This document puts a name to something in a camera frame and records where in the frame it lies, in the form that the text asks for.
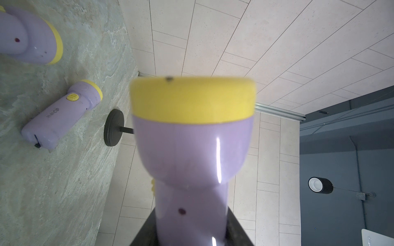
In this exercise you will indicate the purple flashlight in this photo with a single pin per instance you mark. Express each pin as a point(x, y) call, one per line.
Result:
point(29, 38)
point(47, 128)
point(192, 135)

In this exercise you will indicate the black ceiling spotlight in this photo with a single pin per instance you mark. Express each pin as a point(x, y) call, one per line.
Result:
point(320, 185)

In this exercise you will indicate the white panel corner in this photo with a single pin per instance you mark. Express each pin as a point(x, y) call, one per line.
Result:
point(370, 238)

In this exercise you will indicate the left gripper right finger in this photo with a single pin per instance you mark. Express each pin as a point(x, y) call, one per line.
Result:
point(235, 234)

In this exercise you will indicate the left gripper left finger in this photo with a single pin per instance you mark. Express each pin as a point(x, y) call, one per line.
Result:
point(147, 235)

